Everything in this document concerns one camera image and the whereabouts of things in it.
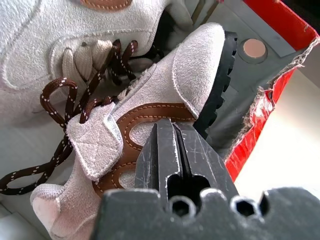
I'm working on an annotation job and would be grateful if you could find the red cardboard shoebox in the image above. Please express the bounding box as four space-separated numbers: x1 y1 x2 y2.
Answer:
0 0 320 240

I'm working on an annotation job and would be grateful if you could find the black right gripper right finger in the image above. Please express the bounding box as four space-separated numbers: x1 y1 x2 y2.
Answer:
172 121 238 201

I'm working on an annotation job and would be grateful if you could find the grey suede shoe brown stripe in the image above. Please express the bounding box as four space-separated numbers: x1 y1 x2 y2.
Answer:
0 22 238 240
0 0 193 126

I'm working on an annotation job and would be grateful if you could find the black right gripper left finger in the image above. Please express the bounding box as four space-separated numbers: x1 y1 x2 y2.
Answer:
134 118 186 201

